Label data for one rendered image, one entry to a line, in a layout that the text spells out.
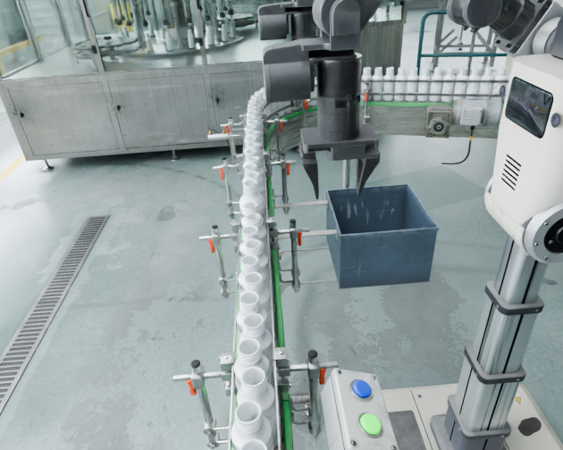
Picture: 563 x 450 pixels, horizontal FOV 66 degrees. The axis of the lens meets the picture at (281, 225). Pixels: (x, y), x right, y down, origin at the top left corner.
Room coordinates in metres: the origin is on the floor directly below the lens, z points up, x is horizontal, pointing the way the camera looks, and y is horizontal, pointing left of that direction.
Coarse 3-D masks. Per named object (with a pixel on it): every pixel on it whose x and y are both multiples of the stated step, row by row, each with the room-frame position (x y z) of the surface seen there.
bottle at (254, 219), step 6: (246, 216) 0.91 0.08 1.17; (252, 216) 0.92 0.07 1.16; (258, 216) 0.92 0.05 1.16; (246, 222) 0.90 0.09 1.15; (252, 222) 0.89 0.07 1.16; (258, 222) 0.90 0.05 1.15; (258, 228) 0.89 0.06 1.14; (264, 228) 0.92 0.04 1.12; (264, 234) 0.89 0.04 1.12; (264, 240) 0.89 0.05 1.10
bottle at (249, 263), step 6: (246, 258) 0.74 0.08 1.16; (252, 258) 0.75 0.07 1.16; (246, 264) 0.72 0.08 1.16; (252, 264) 0.71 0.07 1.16; (258, 264) 0.73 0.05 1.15; (246, 270) 0.72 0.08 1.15; (252, 270) 0.71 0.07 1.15; (258, 270) 0.72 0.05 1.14; (240, 276) 0.73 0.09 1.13; (264, 276) 0.73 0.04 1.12; (240, 282) 0.71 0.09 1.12; (264, 282) 0.72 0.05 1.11; (240, 288) 0.72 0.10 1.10; (240, 294) 0.72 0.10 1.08
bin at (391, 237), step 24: (336, 192) 1.42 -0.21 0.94; (384, 192) 1.43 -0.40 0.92; (408, 192) 1.41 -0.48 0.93; (336, 216) 1.42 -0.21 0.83; (360, 216) 1.43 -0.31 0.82; (384, 216) 1.43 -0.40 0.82; (408, 216) 1.38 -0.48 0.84; (336, 240) 1.19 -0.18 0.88; (360, 240) 1.12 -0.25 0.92; (384, 240) 1.12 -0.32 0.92; (408, 240) 1.12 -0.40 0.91; (432, 240) 1.13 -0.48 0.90; (336, 264) 1.19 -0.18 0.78; (360, 264) 1.12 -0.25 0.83; (384, 264) 1.12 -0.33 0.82; (408, 264) 1.12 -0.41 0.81
